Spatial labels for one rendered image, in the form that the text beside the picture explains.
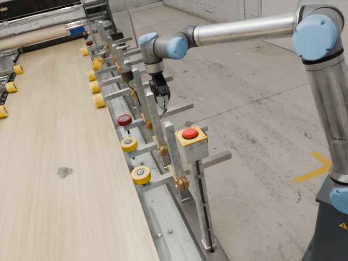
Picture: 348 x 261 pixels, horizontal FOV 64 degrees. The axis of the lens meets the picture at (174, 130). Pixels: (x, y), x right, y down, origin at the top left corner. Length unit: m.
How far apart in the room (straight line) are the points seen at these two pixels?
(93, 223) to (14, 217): 0.34
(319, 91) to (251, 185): 1.43
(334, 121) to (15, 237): 1.16
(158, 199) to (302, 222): 1.06
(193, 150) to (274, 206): 1.48
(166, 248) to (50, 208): 0.50
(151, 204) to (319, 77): 0.93
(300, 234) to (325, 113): 1.18
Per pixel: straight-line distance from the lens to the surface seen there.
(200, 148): 0.77
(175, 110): 1.65
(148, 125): 1.56
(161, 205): 1.41
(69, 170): 1.34
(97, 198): 1.15
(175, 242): 1.28
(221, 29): 1.21
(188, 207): 1.27
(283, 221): 2.11
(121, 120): 1.58
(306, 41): 0.93
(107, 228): 1.04
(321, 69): 0.97
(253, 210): 2.15
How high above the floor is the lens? 1.66
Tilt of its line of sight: 33 degrees down
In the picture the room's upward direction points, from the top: 12 degrees counter-clockwise
